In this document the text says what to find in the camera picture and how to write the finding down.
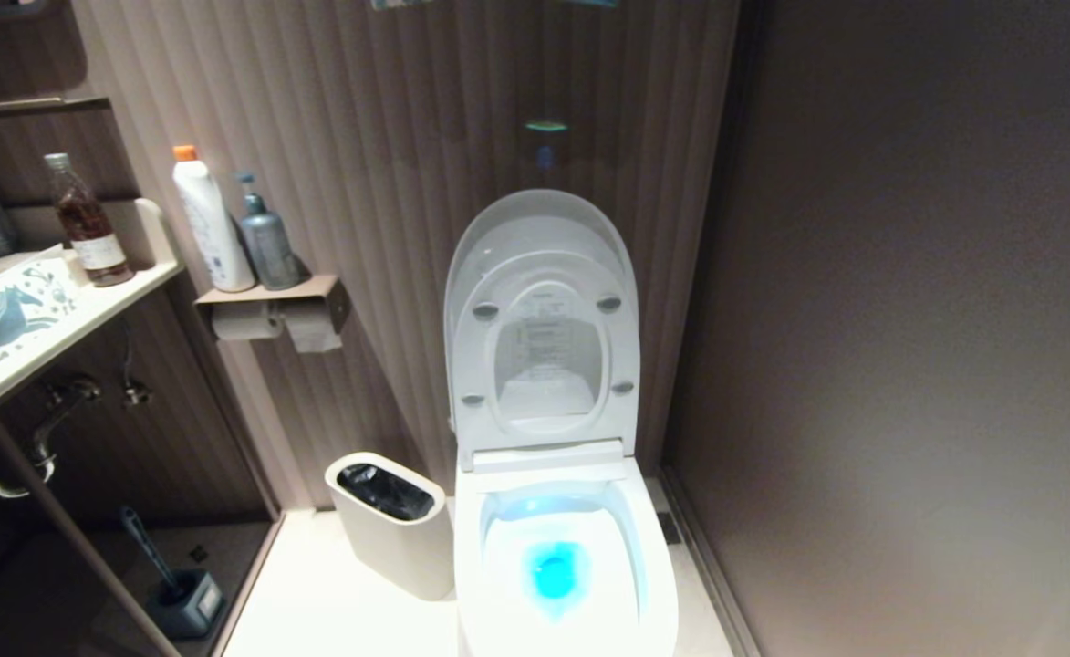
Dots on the white toilet seat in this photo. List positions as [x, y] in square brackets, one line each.
[548, 292]

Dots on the white toilet lid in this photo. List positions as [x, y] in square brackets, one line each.
[507, 228]

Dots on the white toilet bowl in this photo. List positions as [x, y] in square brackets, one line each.
[580, 534]

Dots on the toilet paper roll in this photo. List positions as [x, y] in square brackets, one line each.
[314, 328]
[247, 321]

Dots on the toilet paper holder shelf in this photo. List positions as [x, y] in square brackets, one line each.
[306, 290]

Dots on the grey toilet brush holder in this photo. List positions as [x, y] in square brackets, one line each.
[190, 607]

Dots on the blue toilet brush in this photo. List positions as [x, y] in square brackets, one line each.
[147, 547]

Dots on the black bin liner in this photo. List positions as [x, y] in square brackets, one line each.
[387, 492]

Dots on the white waste bin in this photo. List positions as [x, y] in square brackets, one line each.
[398, 547]

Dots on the grey pump bottle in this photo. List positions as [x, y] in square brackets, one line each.
[268, 245]

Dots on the white bottle orange cap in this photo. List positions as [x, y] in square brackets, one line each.
[211, 228]

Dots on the chrome water valve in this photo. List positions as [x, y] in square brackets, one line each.
[136, 391]

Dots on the white sink counter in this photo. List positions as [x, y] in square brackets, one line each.
[78, 315]

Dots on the clear bottle brown liquid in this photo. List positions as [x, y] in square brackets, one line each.
[89, 228]

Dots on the chrome drain pipe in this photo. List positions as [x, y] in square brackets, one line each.
[42, 429]

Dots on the brown diagonal support bar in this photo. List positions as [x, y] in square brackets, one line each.
[69, 534]

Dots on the blue horse tissue box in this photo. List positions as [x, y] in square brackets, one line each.
[15, 308]

